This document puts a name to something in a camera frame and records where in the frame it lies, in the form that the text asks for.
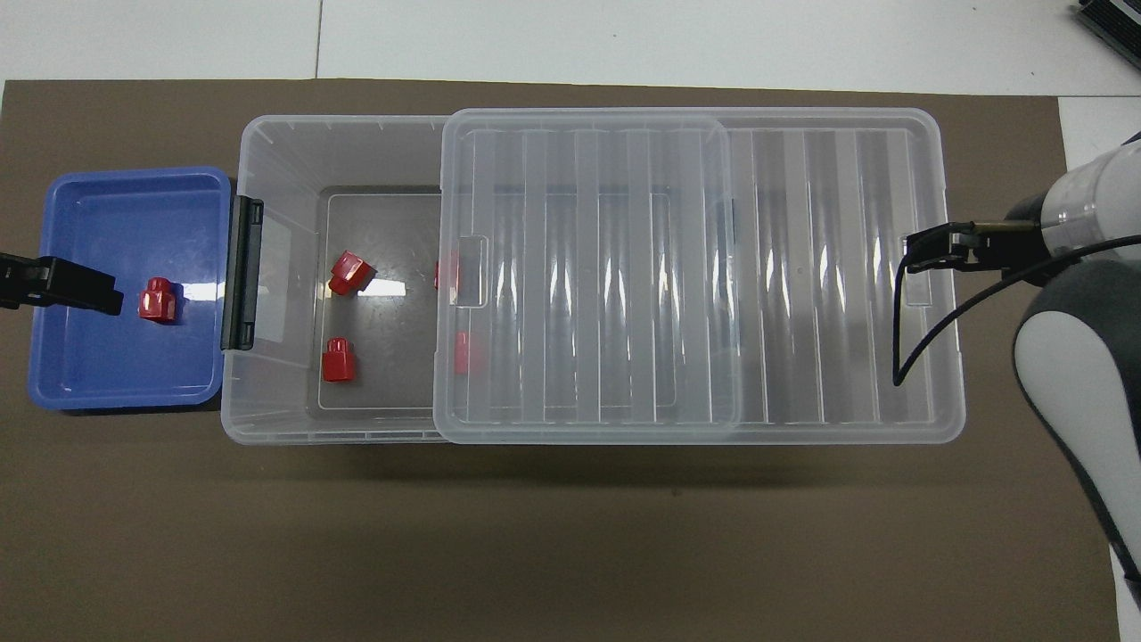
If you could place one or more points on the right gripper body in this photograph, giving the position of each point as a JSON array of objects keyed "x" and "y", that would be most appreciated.
[{"x": 1025, "y": 250}]

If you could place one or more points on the black stand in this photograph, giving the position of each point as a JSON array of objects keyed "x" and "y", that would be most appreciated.
[{"x": 1114, "y": 18}]

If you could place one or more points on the black box latch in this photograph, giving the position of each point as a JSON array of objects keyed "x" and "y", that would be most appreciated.
[{"x": 241, "y": 276}]

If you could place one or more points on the clear plastic box lid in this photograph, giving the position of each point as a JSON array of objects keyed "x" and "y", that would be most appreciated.
[{"x": 802, "y": 267}]

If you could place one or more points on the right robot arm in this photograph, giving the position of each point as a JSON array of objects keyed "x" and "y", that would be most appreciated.
[{"x": 1070, "y": 374}]

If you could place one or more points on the red block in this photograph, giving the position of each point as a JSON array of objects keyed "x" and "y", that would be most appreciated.
[
  {"x": 339, "y": 361},
  {"x": 350, "y": 274},
  {"x": 157, "y": 303},
  {"x": 462, "y": 354},
  {"x": 446, "y": 270}
]

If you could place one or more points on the clear plastic storage box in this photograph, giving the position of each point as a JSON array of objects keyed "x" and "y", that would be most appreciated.
[{"x": 285, "y": 152}]

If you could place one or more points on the blue plastic tray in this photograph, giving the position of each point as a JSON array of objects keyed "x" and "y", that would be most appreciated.
[{"x": 107, "y": 366}]

